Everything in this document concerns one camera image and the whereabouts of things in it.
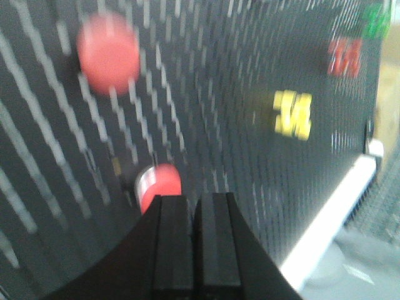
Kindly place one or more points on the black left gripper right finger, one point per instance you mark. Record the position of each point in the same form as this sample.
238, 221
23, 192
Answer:
230, 263

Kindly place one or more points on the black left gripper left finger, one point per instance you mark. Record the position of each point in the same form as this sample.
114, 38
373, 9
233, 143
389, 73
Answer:
154, 261

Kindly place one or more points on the lower red mushroom button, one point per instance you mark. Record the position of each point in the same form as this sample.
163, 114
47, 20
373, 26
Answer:
162, 179

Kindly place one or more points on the red mushroom button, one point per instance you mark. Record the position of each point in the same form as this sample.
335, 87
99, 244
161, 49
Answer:
162, 179
108, 53

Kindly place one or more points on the upper red mushroom button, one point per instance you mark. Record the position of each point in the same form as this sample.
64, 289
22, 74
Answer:
108, 53

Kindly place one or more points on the white standing desk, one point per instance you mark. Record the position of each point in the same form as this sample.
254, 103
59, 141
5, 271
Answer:
308, 251

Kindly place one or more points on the black perforated pegboard panel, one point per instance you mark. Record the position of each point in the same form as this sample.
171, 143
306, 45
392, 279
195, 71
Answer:
203, 102

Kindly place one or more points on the red knob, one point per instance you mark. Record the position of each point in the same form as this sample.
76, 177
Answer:
344, 57

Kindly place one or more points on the green knob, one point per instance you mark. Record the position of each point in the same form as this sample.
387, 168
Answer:
376, 21

